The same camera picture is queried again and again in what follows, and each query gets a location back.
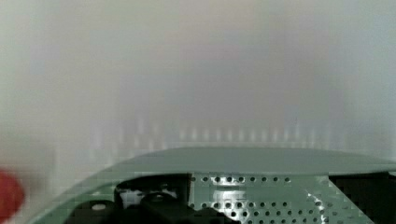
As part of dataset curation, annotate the green plastic strainer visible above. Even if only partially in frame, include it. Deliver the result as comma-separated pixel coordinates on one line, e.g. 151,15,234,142
27,147,395,224

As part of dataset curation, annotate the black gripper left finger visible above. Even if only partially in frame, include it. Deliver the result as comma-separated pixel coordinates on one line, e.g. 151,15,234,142
114,174,191,210

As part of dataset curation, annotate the red toy strawberry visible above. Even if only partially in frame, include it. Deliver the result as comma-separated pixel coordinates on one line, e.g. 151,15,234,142
0,170,25,224

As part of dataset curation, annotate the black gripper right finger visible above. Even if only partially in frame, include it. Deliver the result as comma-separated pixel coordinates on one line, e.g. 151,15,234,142
329,174,396,224

